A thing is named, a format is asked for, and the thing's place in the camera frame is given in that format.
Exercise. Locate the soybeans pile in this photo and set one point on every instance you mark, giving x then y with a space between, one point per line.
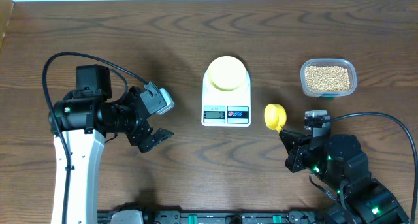
328 78

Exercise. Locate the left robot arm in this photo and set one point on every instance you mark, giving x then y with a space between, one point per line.
85 123

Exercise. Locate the pale yellow bowl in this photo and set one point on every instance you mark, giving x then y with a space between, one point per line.
227 73

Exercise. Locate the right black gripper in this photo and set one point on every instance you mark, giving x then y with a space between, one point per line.
293 162

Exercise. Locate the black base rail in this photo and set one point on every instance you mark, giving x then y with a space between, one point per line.
178 217

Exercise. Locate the clear plastic container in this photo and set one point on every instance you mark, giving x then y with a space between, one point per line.
322 62

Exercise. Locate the white digital kitchen scale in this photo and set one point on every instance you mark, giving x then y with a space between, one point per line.
226 108

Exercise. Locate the cardboard panel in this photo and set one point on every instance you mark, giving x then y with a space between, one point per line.
6 8

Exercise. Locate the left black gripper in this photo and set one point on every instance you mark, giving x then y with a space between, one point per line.
142 128

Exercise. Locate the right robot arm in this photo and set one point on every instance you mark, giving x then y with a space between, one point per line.
339 162

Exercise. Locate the yellow measuring scoop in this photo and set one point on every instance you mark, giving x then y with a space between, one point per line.
275 117

